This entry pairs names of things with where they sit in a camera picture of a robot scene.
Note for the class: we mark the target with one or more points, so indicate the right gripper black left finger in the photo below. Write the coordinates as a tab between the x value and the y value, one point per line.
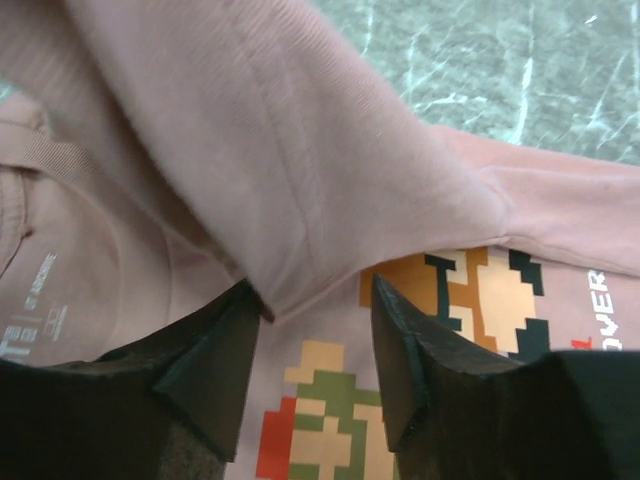
168	406

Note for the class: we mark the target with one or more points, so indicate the pink t-shirt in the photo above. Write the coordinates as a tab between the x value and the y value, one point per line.
156	153

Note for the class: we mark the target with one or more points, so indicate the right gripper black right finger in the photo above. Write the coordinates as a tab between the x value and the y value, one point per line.
454	410

